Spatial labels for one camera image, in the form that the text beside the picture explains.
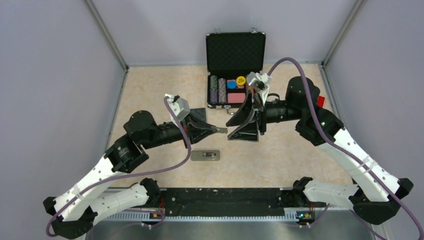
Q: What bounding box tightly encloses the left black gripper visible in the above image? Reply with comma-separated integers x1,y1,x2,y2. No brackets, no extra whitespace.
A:
141,113,218,150

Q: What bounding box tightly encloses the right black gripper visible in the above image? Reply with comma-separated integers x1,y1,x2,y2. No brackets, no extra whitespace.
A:
226,90,303,142

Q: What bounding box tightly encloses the grey remote battery cover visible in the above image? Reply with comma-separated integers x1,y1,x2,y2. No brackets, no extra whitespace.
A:
214,127,228,134

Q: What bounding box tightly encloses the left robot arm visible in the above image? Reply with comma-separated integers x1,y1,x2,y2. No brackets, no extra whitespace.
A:
43,110,220,240

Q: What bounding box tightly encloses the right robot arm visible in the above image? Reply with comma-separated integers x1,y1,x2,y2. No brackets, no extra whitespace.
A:
226,76,414,225

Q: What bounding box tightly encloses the black foam battery tray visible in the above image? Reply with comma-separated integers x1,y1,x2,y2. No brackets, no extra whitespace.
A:
190,107,207,122

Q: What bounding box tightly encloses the pink card deck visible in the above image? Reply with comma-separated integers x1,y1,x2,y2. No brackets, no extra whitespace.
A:
227,92,246,104

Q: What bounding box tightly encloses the blue round chip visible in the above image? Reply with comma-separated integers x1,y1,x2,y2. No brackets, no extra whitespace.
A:
226,80,238,89

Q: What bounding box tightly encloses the yellow round chip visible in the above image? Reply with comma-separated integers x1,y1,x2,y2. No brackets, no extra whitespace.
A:
236,76,246,86

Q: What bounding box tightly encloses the black poker chip case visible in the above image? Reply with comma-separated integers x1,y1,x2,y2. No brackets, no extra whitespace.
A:
205,30,267,109

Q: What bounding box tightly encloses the red toy brick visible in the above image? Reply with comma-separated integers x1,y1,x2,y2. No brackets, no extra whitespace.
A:
316,96,326,108

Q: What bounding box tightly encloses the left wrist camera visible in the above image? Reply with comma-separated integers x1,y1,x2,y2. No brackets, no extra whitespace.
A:
164,93,191,125

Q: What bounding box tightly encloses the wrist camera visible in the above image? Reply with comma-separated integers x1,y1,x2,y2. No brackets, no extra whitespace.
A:
164,93,191,125
246,72,272,103

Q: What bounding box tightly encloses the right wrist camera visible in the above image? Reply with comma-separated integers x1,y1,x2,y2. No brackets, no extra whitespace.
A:
246,72,272,103

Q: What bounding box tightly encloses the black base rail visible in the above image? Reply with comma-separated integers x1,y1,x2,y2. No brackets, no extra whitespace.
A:
141,188,317,218

